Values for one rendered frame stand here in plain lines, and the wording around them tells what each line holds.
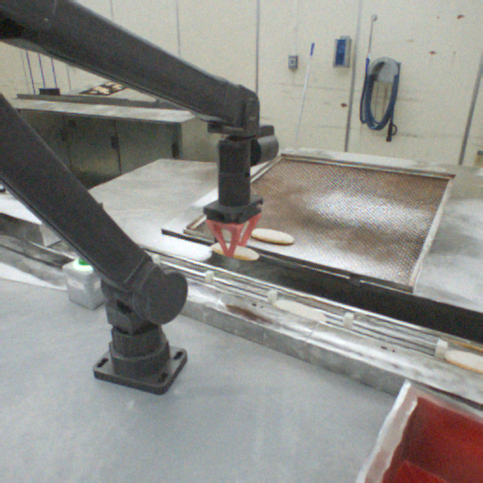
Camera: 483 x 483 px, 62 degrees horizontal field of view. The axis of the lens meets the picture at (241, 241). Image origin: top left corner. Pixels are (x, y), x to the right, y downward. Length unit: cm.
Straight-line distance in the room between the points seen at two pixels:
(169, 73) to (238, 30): 451
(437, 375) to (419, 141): 383
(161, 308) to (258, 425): 20
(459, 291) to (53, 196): 64
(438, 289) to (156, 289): 48
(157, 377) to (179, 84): 40
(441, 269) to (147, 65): 60
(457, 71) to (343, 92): 103
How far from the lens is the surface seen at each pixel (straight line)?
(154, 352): 61
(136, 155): 383
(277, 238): 86
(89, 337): 75
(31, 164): 44
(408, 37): 435
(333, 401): 61
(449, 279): 80
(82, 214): 47
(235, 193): 67
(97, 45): 48
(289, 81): 472
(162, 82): 53
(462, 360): 67
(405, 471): 56
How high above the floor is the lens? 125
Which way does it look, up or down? 24 degrees down
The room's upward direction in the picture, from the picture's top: straight up
